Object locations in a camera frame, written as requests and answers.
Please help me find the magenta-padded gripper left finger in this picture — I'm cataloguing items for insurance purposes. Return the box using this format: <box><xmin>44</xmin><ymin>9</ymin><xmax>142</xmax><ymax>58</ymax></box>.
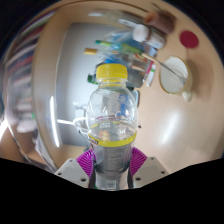
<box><xmin>54</xmin><ymin>148</ymin><xmax>98</xmax><ymax>189</ymax></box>

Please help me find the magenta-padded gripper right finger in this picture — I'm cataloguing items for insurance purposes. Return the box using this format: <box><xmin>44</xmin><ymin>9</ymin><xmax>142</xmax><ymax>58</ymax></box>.
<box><xmin>127</xmin><ymin>147</ymin><xmax>169</xmax><ymax>189</ymax></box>

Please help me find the clear bottle with yellow cap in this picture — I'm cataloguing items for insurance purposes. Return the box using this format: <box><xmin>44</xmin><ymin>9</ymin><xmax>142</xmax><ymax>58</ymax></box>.
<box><xmin>84</xmin><ymin>63</ymin><xmax>139</xmax><ymax>191</ymax></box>

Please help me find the white cup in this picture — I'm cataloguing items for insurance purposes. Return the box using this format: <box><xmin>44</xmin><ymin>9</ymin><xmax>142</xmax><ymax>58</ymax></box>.
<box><xmin>158</xmin><ymin>55</ymin><xmax>194</xmax><ymax>103</ymax></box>

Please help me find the white tube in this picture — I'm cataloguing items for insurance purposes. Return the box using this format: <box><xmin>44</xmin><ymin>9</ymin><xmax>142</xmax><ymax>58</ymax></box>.
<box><xmin>145</xmin><ymin>63</ymin><xmax>158</xmax><ymax>88</ymax></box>

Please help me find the metal spoon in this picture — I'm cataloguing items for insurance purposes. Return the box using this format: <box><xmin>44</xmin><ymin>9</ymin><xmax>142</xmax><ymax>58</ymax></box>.
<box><xmin>141</xmin><ymin>52</ymin><xmax>188</xmax><ymax>84</ymax></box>

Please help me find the clear bottle with tan cap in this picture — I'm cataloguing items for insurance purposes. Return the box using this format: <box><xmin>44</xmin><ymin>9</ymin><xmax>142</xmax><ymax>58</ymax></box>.
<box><xmin>83</xmin><ymin>47</ymin><xmax>134</xmax><ymax>63</ymax></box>

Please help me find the green-capped slim bottle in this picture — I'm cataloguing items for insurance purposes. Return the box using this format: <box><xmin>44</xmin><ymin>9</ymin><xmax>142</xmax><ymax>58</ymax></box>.
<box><xmin>94</xmin><ymin>39</ymin><xmax>144</xmax><ymax>54</ymax></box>

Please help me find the flat round red coaster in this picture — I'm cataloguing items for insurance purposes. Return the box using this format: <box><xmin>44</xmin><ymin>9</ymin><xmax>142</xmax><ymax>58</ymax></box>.
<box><xmin>179</xmin><ymin>29</ymin><xmax>200</xmax><ymax>49</ymax></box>

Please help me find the jar with white lid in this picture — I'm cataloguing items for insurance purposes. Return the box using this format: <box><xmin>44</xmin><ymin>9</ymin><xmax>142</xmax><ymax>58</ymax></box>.
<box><xmin>132</xmin><ymin>23</ymin><xmax>166</xmax><ymax>49</ymax></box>

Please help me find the brown mug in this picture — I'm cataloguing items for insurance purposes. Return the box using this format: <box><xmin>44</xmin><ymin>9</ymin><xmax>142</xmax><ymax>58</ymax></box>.
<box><xmin>143</xmin><ymin>10</ymin><xmax>176</xmax><ymax>34</ymax></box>

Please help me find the tall clear glass bottle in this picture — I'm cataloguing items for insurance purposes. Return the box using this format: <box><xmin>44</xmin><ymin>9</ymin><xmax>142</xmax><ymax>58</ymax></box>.
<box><xmin>88</xmin><ymin>9</ymin><xmax>148</xmax><ymax>26</ymax></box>

